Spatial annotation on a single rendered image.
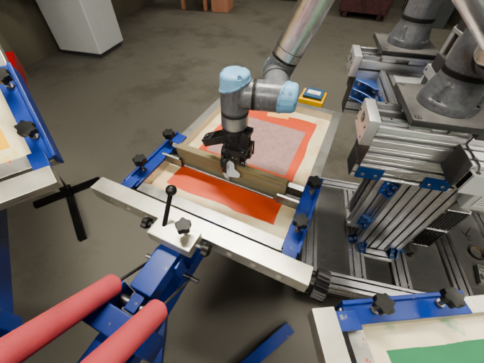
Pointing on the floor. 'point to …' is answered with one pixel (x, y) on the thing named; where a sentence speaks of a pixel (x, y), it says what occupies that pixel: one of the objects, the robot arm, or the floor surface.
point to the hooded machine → (83, 26)
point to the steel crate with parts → (370, 7)
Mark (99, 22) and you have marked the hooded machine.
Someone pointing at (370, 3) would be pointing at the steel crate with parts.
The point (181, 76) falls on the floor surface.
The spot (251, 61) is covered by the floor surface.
